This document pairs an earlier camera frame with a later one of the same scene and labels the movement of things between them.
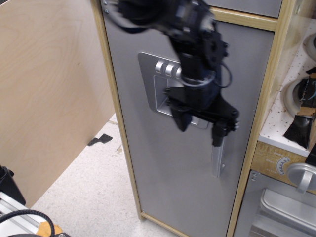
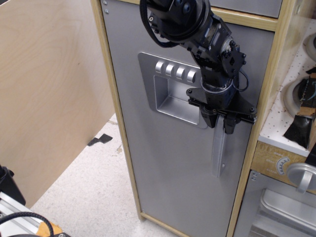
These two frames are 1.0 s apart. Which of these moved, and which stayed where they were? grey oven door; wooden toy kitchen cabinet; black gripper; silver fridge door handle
Moved: black gripper
Stayed: wooden toy kitchen cabinet; silver fridge door handle; grey oven door
